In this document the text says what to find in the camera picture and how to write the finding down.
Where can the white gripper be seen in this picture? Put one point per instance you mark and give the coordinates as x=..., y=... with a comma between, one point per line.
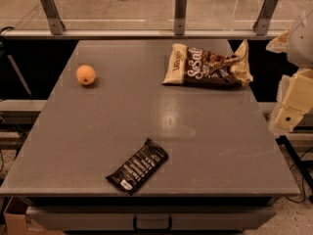
x=301, y=46

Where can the brown chip bag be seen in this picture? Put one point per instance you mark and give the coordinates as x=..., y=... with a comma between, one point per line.
x=191, y=66

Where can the black rxbar chocolate bar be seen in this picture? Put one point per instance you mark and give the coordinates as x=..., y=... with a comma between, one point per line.
x=138, y=169

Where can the black stand leg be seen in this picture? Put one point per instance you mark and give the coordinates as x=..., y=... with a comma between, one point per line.
x=304, y=167

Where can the orange fruit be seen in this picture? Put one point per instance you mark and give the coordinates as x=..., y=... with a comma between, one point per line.
x=85, y=75

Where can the grey table drawer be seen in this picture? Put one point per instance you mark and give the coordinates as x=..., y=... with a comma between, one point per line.
x=111, y=218

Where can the cardboard box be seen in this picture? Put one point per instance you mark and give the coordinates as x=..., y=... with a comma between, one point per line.
x=18, y=223

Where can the right metal rail bracket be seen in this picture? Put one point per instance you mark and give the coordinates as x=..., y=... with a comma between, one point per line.
x=261, y=26

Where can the metal rail bracket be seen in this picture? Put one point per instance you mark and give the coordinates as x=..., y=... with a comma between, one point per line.
x=180, y=17
x=261, y=26
x=54, y=21

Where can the middle metal rail bracket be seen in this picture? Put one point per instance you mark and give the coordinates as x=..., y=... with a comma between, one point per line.
x=180, y=17

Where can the black drawer handle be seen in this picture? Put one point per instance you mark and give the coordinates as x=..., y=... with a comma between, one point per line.
x=152, y=222

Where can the left metal rail bracket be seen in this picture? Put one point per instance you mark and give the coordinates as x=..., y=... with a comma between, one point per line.
x=54, y=21

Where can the metal guard rail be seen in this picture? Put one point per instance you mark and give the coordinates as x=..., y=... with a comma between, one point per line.
x=139, y=34

